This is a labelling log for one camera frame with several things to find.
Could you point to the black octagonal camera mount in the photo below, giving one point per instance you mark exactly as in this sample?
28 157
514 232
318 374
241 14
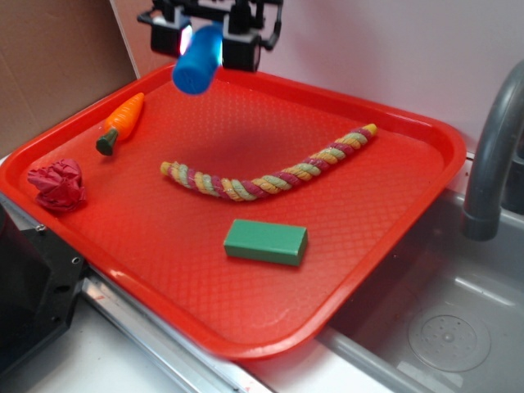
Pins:
41 277

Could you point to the green rectangular block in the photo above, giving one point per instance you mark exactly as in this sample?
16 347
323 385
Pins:
260 241

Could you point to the orange toy carrot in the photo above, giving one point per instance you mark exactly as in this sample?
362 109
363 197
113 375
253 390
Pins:
120 124

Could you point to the multicolour twisted rope toy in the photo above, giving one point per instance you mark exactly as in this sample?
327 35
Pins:
267 185

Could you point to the brown cardboard panel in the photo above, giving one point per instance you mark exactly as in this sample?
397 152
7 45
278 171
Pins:
57 57

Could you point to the crumpled red paper ball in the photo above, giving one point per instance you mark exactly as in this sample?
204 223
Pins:
60 185

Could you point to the grey toy sink basin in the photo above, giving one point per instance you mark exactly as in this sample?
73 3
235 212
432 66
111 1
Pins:
440 313

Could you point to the grey toy faucet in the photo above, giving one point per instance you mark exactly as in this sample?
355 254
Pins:
496 179

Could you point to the blue toy bottle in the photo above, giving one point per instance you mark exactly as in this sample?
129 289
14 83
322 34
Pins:
196 68

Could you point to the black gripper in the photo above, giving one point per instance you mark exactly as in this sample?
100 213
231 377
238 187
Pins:
171 29

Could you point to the red plastic tray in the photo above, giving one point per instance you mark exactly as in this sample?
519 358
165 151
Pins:
164 244

